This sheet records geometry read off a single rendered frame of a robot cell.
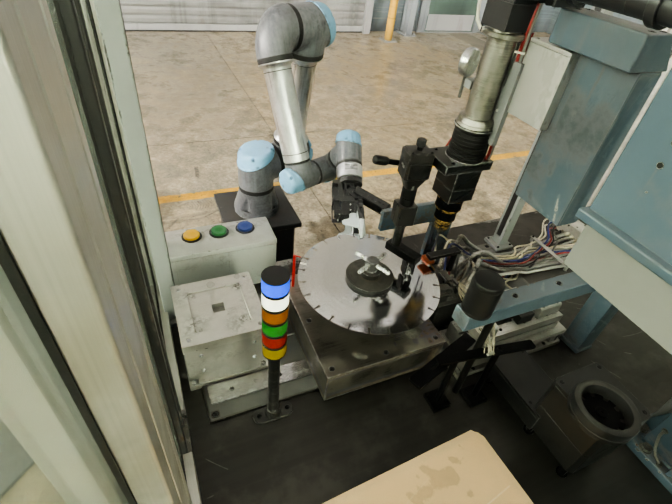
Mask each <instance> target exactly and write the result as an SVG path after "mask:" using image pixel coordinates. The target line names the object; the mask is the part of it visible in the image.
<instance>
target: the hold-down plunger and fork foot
mask: <svg viewBox="0 0 672 504"><path fill-rule="evenodd" d="M404 230H405V227H396V226H395V230H394V234H393V237H392V238H391V239H389V240H388V241H386V245H385V248H386V249H387V250H389V251H390V252H392V253H394V254H395V255H397V256H398V257H400V258H401V259H403V260H402V264H401V267H400V270H401V272H402V274H403V275H405V273H406V270H407V266H408V263H409V266H408V267H410V269H411V273H410V274H411V275H413V272H414V269H415V266H416V264H417V263H419V262H420V260H421V257H422V255H421V254H419V253H418V252H416V251H414V250H413V249H411V248H409V247H408V246H406V245H404V244H403V243H401V242H402V238H403V234H404Z"/></svg>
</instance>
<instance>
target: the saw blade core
mask: <svg viewBox="0 0 672 504"><path fill-rule="evenodd" d="M353 235H354V237H353ZM338 237H339V238H340V239H339V238H338ZM338 237H337V236H334V237H330V238H327V239H325V240H324V241H321V242H319V243H317V244H316V245H314V246H313V247H312V248H313V249H312V248H310V249H309V250H308V251H307V252H306V254H305V255H304V256H303V258H302V260H301V262H302V263H307V264H306V265H303V264H299V268H298V269H299V270H298V282H300V283H298V284H299V288H300V290H301V293H302V295H303V296H304V298H305V300H306V301H307V302H308V304H309V305H310V306H311V307H312V308H313V309H315V308H316V309H315V311H316V312H317V313H318V314H320V315H321V316H322V317H324V318H325V319H327V320H328V321H329V320H330V319H331V318H332V316H334V318H332V319H331V320H330V322H332V323H334V324H336V325H338V326H340V327H343V328H345V329H348V327H349V324H351V326H350V328H349V330H351V331H355V332H359V333H365V334H369V329H368V328H370V334H373V335H388V334H389V331H390V334H396V333H401V332H405V331H408V329H409V330H411V329H413V328H415V327H417V326H419V325H421V324H422V323H424V322H425V321H426V320H428V319H429V318H430V317H431V315H432V314H433V313H434V311H435V310H436V308H437V306H438V303H439V300H440V284H439V281H438V278H437V276H436V274H435V272H434V270H433V269H432V267H431V266H430V265H425V263H423V261H422V260H420V262H419V263H417V264H416V266H415V269H414V272H413V275H411V274H410V275H403V274H402V272H401V270H400V267H401V264H402V260H403V259H401V258H400V257H398V256H397V255H395V254H394V253H392V252H390V251H389V250H387V249H386V248H385V245H386V241H388V240H389V238H386V239H385V237H382V236H378V235H372V234H370V238H368V237H369V234H365V235H364V237H363V238H362V239H360V235H359V233H353V234H343V235H338ZM384 239H385V241H383V240H384ZM325 242H326V243H328V244H326V243H325ZM314 249H315V250H316V251H315V250H314ZM356 251H359V252H360V253H362V254H364V255H365V256H367V257H369V256H375V257H378V256H379V255H380V254H382V253H383V252H385V253H386V256H385V257H384V258H382V259H381V260H379V261H380V262H382V263H384V264H385V265H387V266H388V267H389V268H390V269H391V271H392V273H393V276H394V280H393V284H392V286H391V288H390V289H389V290H388V291H386V292H384V293H382V294H377V295H369V294H364V293H361V292H358V291H357V290H355V289H353V288H352V287H351V286H350V285H349V284H348V282H347V280H346V277H345V274H346V269H347V267H348V265H349V264H350V263H352V262H353V261H355V260H358V259H362V258H360V257H359V256H357V255H356V254H355V252H356ZM305 258H306V259H305ZM307 259H309V260H307ZM421 262H422V263H421ZM303 270H304V271H303ZM429 273H433V274H429ZM303 282H305V283H303ZM433 285H436V286H433ZM308 294H310V295H308ZM306 295H307V296H306ZM433 297H435V298H433ZM318 306H320V307H318ZM317 307H318V308H317ZM428 308H430V309H428ZM432 310H433V311H432ZM419 318H421V319H419ZM423 321H424V322H423ZM405 325H407V327H406V326H405ZM387 328H389V331H388V329H387Z"/></svg>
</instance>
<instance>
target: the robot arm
mask: <svg viewBox="0 0 672 504"><path fill-rule="evenodd" d="M335 37H336V23H335V19H334V17H333V15H332V12H331V10H330V9H329V8H328V6H327V5H325V4H324V3H322V2H319V1H306V2H294V3H277V4H274V5H272V6H271V7H269V8H268V9H267V10H266V11H265V12H264V13H263V15H262V16H261V18H260V21H259V23H258V26H257V30H256V37H255V52H256V58H257V63H258V67H260V68H261V69H262V70H263V72H264V76H265V81H266V85H267V89H268V94H269V98H270V103H271V107H272V112H273V116H274V121H275V125H276V129H277V130H275V132H274V137H273V142H272V143H270V142H268V141H265V140H259V141H257V140H252V141H249V142H246V143H245V144H243V145H242V146H241V147H240V148H239V150H238V154H237V166H238V183H239V190H238V193H237V196H236V199H235V202H234V207H235V212H236V213H237V214H238V215H239V216H241V217H242V218H245V219H252V218H259V217H266V218H267V219H268V218H271V217H273V216H274V215H275V214H276V213H277V212H278V200H277V197H276V194H275V192H274V179H276V178H279V177H280V178H279V182H280V185H281V187H282V188H283V190H284V191H285V192H287V193H289V194H295V193H297V192H302V191H304V190H305V189H308V188H310V187H313V186H315V185H318V184H320V183H328V182H330V181H332V205H331V220H332V223H342V224H344V225H345V230H344V232H342V233H339V234H338V235H343V234H353V233H358V230H359V235H360V239H362V238H363V237H364V235H365V215H364V206H363V205H365V206H366V207H368V208H370V209H372V210H373V211H375V212H377V213H378V214H380V215H381V211H382V209H387V208H391V204H389V203H388V202H386V201H384V200H382V199H380V198H379V197H377V196H375V195H373V194H372V193H370V192H368V191H366V190H365V189H363V188H361V187H362V180H363V172H362V144H361V136H360V134H359V133H358V132H357V131H355V130H350V129H346V130H342V131H340V132H339V133H338V134H337V135H336V140H335V143H336V145H335V147H333V148H332V149H331V150H330V151H329V152H328V153H327V154H325V155H324V156H321V157H318V158H315V159H313V160H312V157H313V148H311V146H312V144H311V142H310V140H309V139H308V136H307V134H306V133H305V130H306V124H307V118H308V112H309V106H310V100H311V94H312V88H313V83H314V77H315V71H316V65H317V63H319V62H320V61H322V59H323V55H324V50H325V48H326V47H329V46H330V45H331V44H332V43H333V42H334V40H335ZM336 178H337V179H336ZM333 210H334V218H335V219H333ZM351 227H352V232H351ZM338 235H337V237H338ZM338 238H339V237H338ZM339 239H340V238H339Z"/></svg>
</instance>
